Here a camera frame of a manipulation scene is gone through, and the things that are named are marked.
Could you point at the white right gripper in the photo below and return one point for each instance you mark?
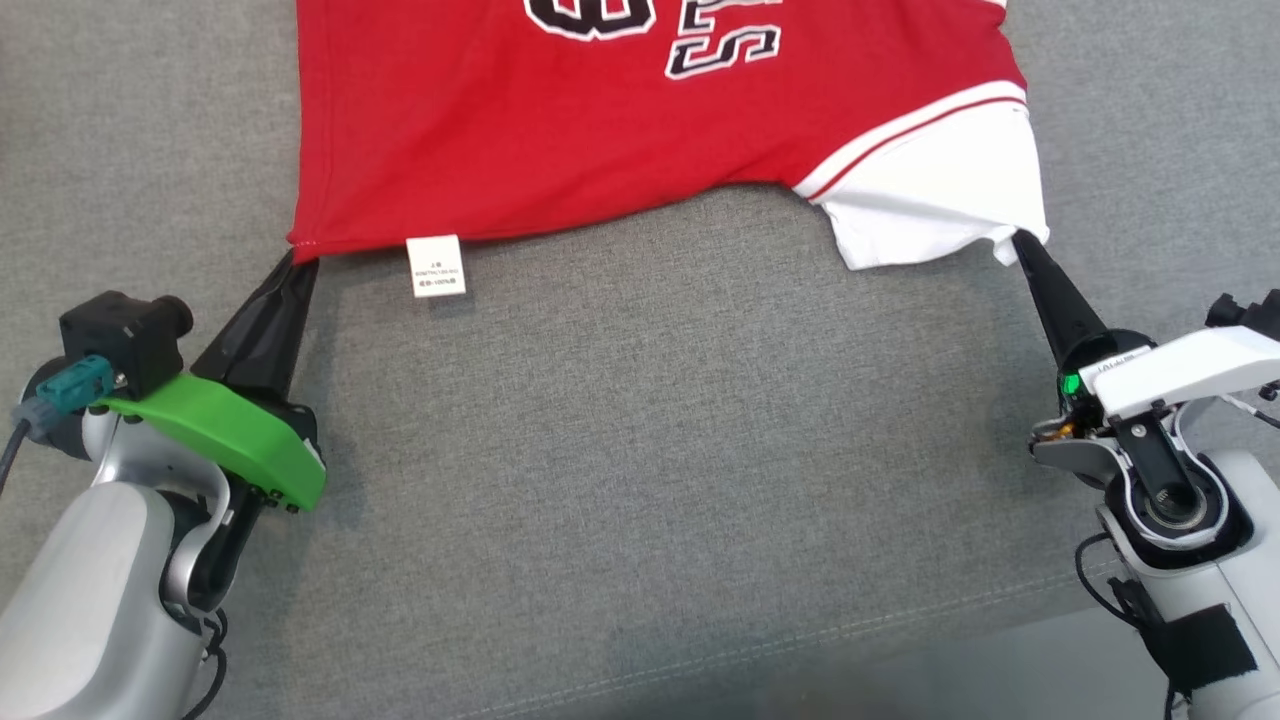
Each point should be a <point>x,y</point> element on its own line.
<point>1190,365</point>

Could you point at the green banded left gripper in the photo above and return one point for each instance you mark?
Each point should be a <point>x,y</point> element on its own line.
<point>240,430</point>

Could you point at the red white jersey shirt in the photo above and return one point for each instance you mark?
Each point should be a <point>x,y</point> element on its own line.
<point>500,120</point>

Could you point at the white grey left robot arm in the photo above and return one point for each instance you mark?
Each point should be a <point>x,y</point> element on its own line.
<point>80,600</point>

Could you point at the grey fabric sofa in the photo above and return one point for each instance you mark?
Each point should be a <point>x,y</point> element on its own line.
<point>640,450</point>

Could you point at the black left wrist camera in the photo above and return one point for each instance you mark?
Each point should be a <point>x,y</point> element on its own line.
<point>125,335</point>

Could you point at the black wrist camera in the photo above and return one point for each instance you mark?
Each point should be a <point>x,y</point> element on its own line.
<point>1250,312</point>
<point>125,335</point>

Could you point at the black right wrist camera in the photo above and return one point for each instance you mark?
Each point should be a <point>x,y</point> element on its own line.
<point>1250,312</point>

